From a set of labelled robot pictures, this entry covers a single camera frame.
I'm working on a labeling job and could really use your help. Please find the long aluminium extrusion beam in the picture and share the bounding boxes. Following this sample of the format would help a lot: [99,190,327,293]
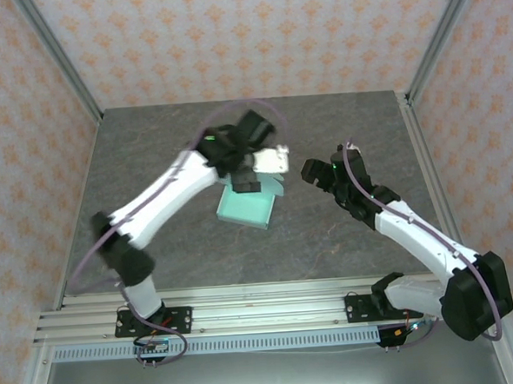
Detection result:
[31,286,448,347]

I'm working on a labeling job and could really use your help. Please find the grey slotted cable duct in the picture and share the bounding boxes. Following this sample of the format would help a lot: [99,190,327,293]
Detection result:
[51,327,383,365]

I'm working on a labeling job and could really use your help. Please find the aluminium side rail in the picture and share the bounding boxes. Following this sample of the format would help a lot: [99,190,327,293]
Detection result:
[396,86,481,289]

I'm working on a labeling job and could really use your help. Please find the grey metal sheet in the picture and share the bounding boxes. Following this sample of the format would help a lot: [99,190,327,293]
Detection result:
[34,333,513,384]

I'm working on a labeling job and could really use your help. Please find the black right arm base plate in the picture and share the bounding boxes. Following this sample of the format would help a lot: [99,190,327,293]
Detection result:
[343,290,422,326]

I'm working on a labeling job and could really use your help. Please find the black mounting bracket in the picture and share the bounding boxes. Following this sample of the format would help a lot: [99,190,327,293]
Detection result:
[376,324,410,352]
[135,349,175,369]

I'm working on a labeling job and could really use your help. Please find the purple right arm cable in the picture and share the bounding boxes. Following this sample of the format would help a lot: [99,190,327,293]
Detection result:
[340,131,509,354]

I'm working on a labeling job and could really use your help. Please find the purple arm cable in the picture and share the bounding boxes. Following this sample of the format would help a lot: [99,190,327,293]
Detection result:
[57,96,305,373]
[340,131,509,354]

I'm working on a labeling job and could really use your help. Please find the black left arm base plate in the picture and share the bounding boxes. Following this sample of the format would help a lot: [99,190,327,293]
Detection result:
[112,305,195,340]

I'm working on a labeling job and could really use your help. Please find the aluminium corner post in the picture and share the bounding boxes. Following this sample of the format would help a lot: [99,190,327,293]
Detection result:
[12,0,105,128]
[398,0,491,105]

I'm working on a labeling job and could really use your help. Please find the teal paper box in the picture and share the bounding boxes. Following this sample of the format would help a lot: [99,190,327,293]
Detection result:
[213,170,289,234]

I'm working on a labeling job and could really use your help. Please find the small circuit board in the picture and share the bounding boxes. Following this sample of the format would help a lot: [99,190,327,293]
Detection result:
[403,318,436,335]
[132,335,171,355]

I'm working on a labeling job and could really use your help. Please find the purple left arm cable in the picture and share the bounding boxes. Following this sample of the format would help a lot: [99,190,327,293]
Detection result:
[57,96,305,373]

